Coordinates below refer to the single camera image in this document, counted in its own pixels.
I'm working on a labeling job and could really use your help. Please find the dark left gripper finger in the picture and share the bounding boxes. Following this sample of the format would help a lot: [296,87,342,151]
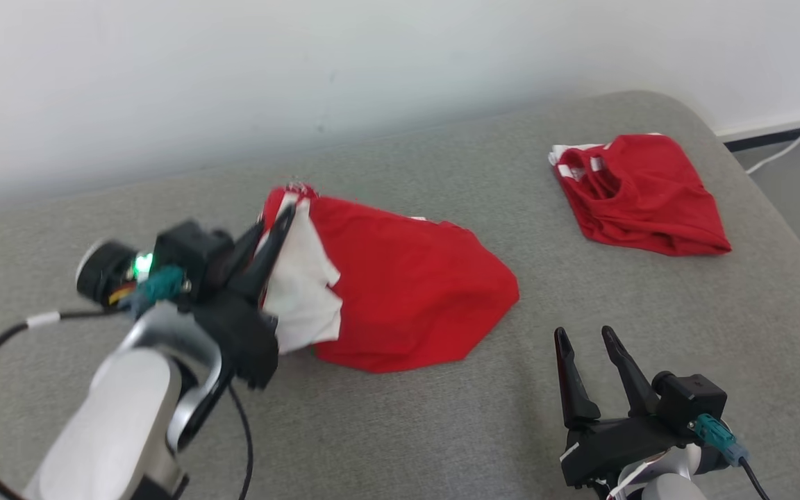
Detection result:
[233,204,297,303]
[215,221,265,286]

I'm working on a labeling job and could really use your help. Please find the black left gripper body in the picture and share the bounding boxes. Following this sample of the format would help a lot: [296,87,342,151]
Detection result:
[194,290,281,390]

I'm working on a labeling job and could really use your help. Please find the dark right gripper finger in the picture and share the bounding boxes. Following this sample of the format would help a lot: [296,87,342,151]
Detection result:
[601,325,660,418]
[554,326,603,430]

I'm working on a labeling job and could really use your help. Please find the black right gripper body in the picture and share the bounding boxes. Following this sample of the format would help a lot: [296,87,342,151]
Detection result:
[560,414,695,488]

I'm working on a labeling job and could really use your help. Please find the red jersey with white trim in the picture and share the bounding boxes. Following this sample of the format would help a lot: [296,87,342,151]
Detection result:
[260,182,521,374]

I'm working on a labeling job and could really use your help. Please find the red shorts with Bulls print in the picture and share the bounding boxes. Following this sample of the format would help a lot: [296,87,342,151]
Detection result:
[548,133,733,257]

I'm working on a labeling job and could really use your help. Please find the black baseboard strip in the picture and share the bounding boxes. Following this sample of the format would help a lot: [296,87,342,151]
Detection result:
[722,127,800,153]

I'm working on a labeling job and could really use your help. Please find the teal cable connector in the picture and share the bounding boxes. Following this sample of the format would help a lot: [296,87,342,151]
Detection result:
[692,413,750,468]
[129,266,188,317]

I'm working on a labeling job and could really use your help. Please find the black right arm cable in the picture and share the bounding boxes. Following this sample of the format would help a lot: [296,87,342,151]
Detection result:
[739,458,773,500]

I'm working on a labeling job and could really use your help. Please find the white floor cable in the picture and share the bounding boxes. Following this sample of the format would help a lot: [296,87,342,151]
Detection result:
[744,131,800,175]

